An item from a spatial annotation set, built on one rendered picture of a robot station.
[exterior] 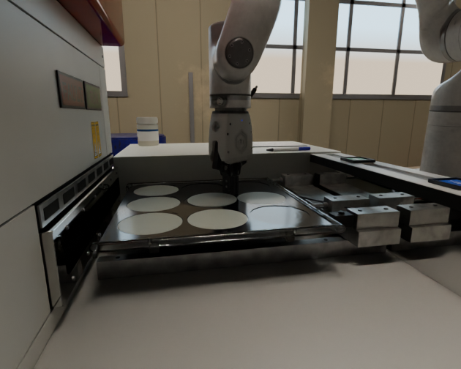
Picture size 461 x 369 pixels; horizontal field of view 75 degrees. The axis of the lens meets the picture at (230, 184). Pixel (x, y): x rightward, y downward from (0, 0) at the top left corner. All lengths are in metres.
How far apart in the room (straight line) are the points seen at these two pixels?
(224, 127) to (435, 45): 0.60
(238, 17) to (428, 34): 0.56
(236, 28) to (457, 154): 0.64
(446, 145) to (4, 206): 0.90
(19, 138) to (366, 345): 0.42
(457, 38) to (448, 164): 0.30
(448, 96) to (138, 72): 2.64
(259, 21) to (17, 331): 0.51
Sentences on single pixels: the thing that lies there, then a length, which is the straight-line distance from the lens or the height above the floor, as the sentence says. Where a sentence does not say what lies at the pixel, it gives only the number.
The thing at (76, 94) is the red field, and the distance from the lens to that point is 0.54.
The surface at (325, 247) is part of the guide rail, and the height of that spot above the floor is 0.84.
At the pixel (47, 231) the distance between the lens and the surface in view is 0.39.
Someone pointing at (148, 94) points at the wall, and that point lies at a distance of 3.10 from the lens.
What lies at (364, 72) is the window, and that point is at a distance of 3.67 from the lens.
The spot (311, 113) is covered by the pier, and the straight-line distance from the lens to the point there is 3.24.
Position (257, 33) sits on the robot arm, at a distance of 0.54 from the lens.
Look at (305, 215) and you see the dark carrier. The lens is 0.53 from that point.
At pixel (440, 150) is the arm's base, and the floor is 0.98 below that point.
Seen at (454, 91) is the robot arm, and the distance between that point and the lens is 0.93.
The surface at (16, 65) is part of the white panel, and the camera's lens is 0.38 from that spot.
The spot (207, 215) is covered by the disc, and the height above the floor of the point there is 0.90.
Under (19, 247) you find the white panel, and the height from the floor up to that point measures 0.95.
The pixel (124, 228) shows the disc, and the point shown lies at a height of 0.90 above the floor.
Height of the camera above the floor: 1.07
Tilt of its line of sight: 13 degrees down
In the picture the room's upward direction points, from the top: straight up
